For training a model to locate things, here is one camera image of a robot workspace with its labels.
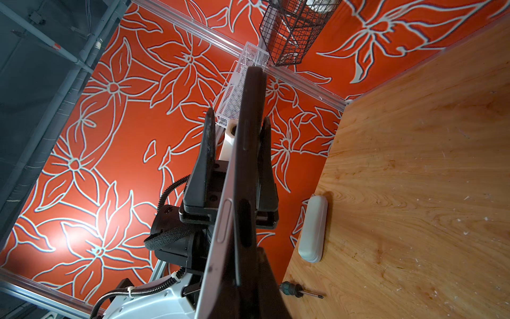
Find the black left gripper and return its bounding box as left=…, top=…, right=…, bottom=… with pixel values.
left=144, top=108, right=279, bottom=275

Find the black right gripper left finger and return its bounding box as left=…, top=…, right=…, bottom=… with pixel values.
left=195, top=256, right=240, bottom=318

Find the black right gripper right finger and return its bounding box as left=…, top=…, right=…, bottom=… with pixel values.
left=256, top=247, right=291, bottom=319

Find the silver phone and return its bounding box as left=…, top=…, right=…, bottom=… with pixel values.
left=195, top=66, right=266, bottom=318

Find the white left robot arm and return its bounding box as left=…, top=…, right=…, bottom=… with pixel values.
left=91, top=106, right=289, bottom=318

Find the pale green soap bar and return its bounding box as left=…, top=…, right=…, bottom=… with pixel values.
left=298, top=195, right=328, bottom=263

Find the green handled screwdriver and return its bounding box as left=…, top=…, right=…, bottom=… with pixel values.
left=280, top=281, right=324, bottom=299

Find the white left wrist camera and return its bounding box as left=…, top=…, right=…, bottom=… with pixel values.
left=219, top=120, right=239, bottom=162

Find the aluminium frame corner post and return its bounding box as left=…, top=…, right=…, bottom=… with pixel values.
left=134, top=1, right=349, bottom=112

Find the clear plastic wall bin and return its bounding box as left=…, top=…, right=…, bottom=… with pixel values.
left=216, top=42, right=270, bottom=128

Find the black wire wall basket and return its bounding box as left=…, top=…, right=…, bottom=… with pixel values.
left=259, top=0, right=340, bottom=66

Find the white coiled cable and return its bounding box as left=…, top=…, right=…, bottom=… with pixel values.
left=304, top=0, right=339, bottom=13

